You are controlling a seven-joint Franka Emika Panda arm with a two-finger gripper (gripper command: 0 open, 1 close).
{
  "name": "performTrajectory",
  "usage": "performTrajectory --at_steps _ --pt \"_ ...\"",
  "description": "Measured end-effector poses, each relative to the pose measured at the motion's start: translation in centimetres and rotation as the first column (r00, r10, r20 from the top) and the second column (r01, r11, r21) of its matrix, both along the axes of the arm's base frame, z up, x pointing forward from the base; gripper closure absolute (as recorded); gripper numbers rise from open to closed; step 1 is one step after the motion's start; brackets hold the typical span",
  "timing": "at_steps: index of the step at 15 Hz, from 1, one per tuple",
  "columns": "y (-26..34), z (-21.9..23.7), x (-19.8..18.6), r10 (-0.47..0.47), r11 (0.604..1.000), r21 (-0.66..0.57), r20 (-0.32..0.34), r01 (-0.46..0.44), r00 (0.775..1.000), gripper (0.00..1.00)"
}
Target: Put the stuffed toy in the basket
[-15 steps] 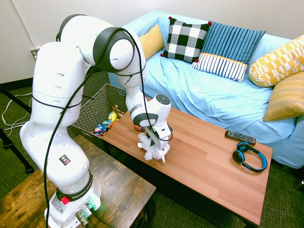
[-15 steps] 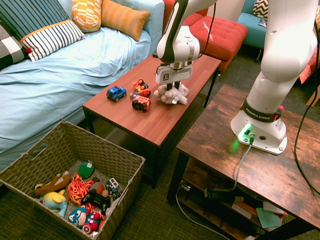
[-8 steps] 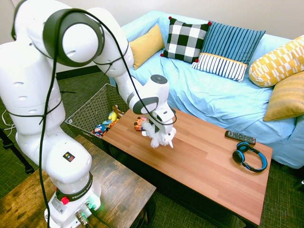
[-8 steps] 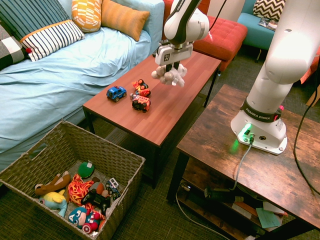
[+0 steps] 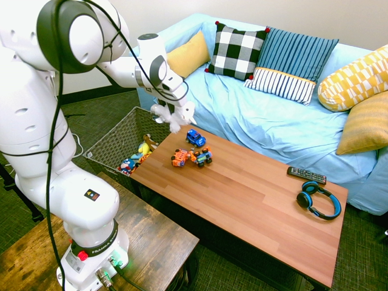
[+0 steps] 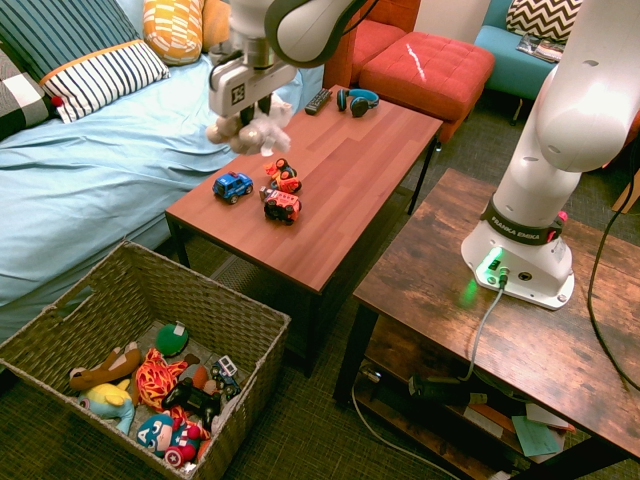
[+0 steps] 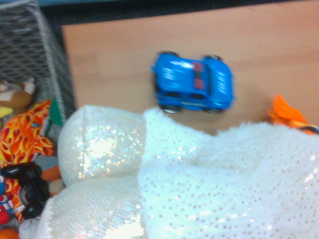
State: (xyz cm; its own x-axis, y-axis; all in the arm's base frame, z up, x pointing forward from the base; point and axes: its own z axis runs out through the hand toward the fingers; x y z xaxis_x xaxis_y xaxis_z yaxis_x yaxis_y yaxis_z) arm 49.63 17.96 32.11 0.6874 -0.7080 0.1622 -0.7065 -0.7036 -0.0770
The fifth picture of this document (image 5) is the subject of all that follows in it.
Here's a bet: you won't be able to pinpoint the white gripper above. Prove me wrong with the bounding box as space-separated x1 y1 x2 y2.
136 69 188 115

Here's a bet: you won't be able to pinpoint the blue black headphones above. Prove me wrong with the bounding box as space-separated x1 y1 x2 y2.
296 181 343 221

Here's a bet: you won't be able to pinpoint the grey woven basket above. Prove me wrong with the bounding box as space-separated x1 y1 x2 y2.
83 105 172 195

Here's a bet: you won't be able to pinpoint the black remote control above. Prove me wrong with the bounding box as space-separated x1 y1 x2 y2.
287 166 328 186

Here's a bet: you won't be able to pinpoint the yellow blue plush toy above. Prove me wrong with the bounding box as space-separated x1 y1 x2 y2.
130 142 152 160

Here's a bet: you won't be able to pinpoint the orange toy fire truck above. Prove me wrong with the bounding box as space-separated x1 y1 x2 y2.
170 147 192 168

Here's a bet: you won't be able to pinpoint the white stuffed toy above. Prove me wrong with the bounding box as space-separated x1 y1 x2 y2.
150 101 197 134

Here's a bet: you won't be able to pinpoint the yellow white patterned pillow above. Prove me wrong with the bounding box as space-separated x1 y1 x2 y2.
317 44 388 112

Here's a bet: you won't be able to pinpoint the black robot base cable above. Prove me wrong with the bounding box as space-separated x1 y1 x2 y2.
110 257 148 291

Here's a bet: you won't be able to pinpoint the reddish wood coffee table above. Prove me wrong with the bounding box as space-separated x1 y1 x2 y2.
130 124 349 289

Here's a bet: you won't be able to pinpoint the long black cable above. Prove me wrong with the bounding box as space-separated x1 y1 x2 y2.
0 0 189 291

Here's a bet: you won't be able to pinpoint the blue toy car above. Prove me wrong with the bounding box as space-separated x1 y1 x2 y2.
185 129 207 148

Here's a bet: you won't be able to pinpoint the brown stuffed dog toy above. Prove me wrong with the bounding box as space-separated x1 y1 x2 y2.
142 133 159 150

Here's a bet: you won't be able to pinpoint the white cable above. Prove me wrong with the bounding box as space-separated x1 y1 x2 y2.
71 133 84 159

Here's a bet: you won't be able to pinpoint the Captain America plush toy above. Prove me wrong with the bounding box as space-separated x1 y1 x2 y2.
118 157 136 176

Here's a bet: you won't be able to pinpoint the plain mustard yellow pillow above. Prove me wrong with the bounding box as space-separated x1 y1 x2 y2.
335 90 388 156
166 30 212 79

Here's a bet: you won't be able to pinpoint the rustic brown side table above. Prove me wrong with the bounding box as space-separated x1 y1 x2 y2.
0 171 200 291

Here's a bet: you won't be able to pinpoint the sofa with light blue cover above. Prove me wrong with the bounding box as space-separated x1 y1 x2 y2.
133 13 388 216

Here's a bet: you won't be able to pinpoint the orange blue toy monster truck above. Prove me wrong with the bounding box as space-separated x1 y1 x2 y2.
189 145 213 169

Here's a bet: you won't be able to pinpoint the black tripod stand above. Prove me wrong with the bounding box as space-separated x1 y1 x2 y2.
0 163 45 224

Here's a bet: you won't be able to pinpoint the blue striped pillow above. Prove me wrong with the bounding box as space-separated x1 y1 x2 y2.
244 27 340 106

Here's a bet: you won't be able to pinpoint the black white checked pillow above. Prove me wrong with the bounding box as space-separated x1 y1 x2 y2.
204 20 271 81

